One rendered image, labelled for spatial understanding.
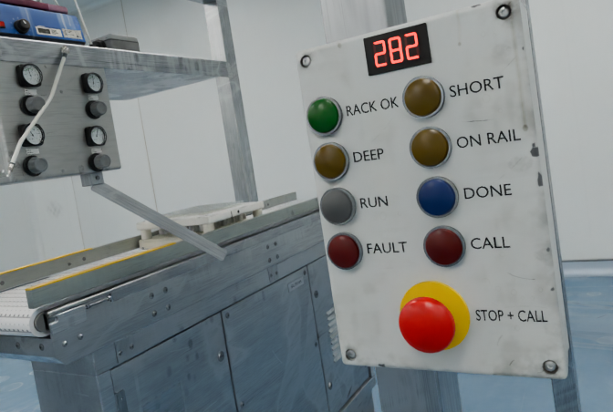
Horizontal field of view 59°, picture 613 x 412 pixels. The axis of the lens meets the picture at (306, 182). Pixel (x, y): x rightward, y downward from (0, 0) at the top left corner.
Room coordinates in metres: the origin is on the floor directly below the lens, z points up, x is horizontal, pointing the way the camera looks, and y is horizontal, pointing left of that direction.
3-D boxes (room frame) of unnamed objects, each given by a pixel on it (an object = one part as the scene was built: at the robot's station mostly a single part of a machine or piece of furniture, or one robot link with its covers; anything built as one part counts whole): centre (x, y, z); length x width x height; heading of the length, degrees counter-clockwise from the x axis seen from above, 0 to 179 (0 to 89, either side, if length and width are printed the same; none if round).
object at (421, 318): (0.39, -0.08, 0.97); 0.04 x 0.04 x 0.04; 60
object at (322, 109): (0.42, -0.02, 1.13); 0.03 x 0.01 x 0.03; 60
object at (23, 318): (1.52, 0.26, 0.89); 1.35 x 0.25 x 0.05; 150
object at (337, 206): (0.42, -0.02, 1.06); 0.03 x 0.01 x 0.03; 60
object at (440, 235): (0.38, -0.09, 1.02); 0.03 x 0.01 x 0.03; 60
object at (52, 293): (1.44, 0.15, 0.93); 1.32 x 0.02 x 0.03; 150
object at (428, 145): (0.38, -0.09, 1.09); 0.03 x 0.01 x 0.03; 60
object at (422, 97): (0.38, -0.09, 1.13); 0.03 x 0.01 x 0.03; 60
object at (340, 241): (0.42, -0.02, 1.02); 0.03 x 0.01 x 0.03; 60
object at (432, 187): (0.38, -0.09, 1.06); 0.03 x 0.01 x 0.03; 60
